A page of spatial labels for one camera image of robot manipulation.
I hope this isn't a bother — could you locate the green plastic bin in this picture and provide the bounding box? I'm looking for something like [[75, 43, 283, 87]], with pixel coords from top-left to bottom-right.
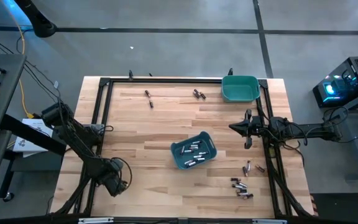
[[221, 75, 261, 103]]

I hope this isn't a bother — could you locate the black table leg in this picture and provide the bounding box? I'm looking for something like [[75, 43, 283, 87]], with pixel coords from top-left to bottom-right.
[[0, 151, 16, 200]]

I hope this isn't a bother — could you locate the black support beam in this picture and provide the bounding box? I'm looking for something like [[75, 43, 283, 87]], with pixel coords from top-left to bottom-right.
[[0, 114, 67, 156]]

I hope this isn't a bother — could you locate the dark teal plastic bin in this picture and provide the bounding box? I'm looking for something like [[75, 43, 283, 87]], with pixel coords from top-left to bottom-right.
[[170, 131, 218, 170]]

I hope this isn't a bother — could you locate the black hazard-striped mat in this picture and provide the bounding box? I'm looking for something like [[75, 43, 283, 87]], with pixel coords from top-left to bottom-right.
[[309, 192, 358, 224]]

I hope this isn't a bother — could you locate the black stand foot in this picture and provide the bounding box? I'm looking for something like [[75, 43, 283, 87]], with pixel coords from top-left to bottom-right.
[[13, 0, 58, 39]]

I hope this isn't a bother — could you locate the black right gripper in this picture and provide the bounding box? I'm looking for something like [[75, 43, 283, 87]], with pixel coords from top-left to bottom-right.
[[228, 108, 265, 150]]

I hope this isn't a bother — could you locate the black aluminium table frame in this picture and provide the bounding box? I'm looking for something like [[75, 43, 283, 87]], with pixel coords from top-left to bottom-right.
[[50, 76, 315, 224]]

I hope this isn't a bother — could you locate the yellow cable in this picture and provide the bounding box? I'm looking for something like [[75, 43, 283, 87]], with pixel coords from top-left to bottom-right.
[[0, 0, 35, 120]]

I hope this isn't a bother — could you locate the white paper sheet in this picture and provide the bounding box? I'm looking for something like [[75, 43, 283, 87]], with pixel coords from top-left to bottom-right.
[[12, 118, 54, 153]]

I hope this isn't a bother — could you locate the grey side table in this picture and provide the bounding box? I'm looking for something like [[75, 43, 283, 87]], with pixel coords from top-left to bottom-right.
[[0, 53, 27, 134]]

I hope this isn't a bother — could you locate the silver metal bracket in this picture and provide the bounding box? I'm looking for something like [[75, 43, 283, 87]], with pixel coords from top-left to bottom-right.
[[78, 217, 114, 224], [252, 218, 288, 224]]

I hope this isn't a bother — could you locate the black floor cable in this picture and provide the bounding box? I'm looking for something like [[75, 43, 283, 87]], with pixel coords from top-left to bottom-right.
[[0, 30, 74, 119]]

